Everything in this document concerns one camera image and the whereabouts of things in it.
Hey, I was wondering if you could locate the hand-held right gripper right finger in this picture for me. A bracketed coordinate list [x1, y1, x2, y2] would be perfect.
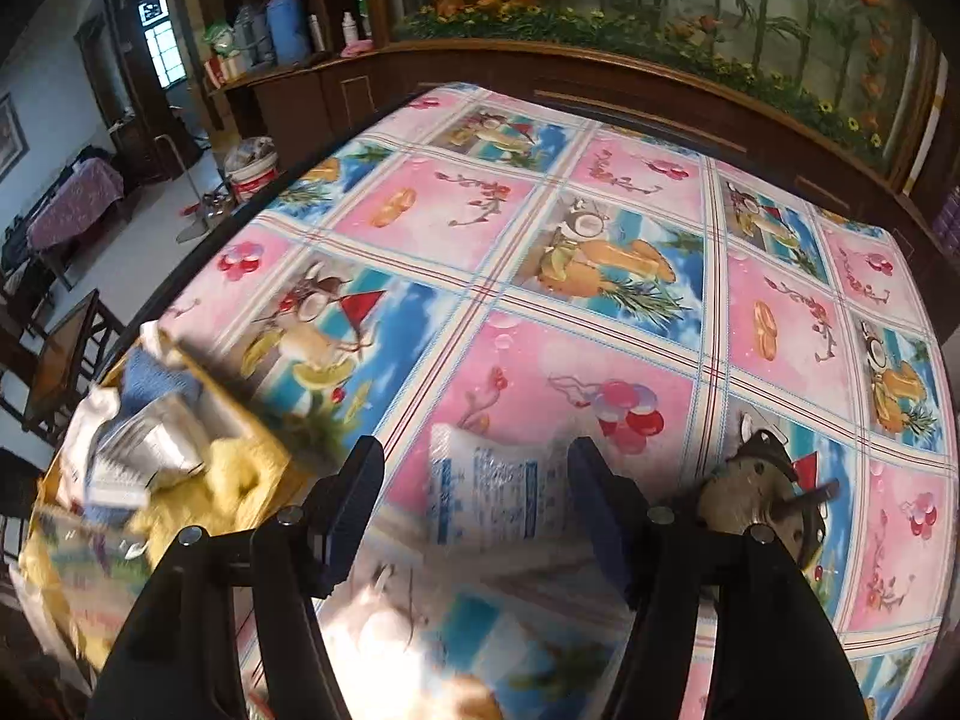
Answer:
[566, 436, 875, 720]

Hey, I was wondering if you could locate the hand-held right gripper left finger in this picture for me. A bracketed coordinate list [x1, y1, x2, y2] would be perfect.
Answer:
[86, 433, 388, 720]

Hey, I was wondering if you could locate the clear packet with blue print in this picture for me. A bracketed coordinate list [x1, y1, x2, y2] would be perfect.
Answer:
[426, 420, 580, 550]

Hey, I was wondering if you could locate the large yellow terry towel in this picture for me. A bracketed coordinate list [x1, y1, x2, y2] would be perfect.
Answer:
[141, 431, 302, 545]

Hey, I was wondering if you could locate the yellow cardboard box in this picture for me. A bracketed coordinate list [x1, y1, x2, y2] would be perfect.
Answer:
[19, 321, 320, 680]

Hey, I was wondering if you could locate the large blue terry towel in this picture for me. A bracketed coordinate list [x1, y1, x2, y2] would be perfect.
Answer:
[118, 347, 205, 422]

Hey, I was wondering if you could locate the black cylindrical motor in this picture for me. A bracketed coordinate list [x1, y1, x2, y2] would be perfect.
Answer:
[692, 426, 839, 565]

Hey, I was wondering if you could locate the fruit print tablecloth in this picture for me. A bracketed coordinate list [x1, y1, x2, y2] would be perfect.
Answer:
[161, 81, 959, 720]

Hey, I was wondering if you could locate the dark wooden chair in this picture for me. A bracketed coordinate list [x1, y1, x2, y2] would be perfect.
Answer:
[21, 287, 126, 430]

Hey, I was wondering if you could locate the metal dustpan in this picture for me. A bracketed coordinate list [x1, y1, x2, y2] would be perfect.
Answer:
[175, 193, 235, 242]

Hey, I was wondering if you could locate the white plastic bucket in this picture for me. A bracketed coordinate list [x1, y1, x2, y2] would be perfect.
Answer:
[223, 135, 281, 203]

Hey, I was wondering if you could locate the wooden display cabinet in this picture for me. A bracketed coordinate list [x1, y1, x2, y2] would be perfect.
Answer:
[206, 0, 960, 260]

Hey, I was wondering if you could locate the table with purple cloth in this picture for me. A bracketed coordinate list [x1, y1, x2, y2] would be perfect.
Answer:
[25, 156, 126, 254]

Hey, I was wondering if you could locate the grey thermos flask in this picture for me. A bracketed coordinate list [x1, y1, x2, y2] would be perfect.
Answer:
[235, 5, 272, 66]

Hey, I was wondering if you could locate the blue thermos flask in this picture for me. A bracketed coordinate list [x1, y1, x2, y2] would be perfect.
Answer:
[265, 0, 314, 66]

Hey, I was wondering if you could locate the window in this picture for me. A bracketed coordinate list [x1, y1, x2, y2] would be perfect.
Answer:
[137, 0, 190, 89]

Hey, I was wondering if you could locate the glass tank with artificial flowers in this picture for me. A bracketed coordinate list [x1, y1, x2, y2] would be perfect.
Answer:
[388, 0, 942, 185]

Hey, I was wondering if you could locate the framed wall picture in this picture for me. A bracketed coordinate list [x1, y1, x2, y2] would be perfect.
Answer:
[0, 92, 29, 182]

